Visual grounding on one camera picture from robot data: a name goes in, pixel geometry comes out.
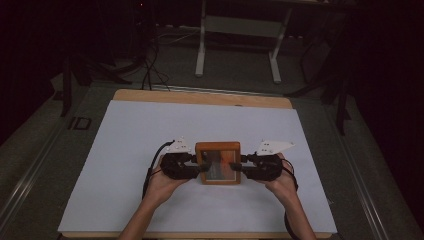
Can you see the black floor socket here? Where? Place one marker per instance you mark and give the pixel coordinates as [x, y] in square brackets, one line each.
[80, 123]

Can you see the metal floor rail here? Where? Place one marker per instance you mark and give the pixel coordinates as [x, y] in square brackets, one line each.
[363, 186]
[30, 173]

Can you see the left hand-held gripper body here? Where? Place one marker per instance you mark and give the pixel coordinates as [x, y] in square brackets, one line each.
[176, 166]

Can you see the wooden table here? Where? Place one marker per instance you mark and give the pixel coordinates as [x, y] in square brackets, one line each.
[200, 97]

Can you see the person's right hand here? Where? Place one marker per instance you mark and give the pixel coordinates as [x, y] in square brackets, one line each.
[285, 188]

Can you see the white metal desk frame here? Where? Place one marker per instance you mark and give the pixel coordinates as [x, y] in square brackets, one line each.
[240, 26]

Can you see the dark metal stand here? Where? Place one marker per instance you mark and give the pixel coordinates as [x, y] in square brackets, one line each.
[66, 93]
[341, 106]

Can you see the white table mat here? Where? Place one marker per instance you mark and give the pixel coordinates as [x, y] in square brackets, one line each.
[133, 133]

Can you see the person's left hand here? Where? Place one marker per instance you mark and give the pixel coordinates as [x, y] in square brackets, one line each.
[161, 188]

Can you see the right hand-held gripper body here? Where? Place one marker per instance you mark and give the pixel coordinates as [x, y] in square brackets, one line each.
[266, 168]

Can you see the wooden picture frame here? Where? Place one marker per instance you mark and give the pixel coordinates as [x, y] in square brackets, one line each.
[218, 148]

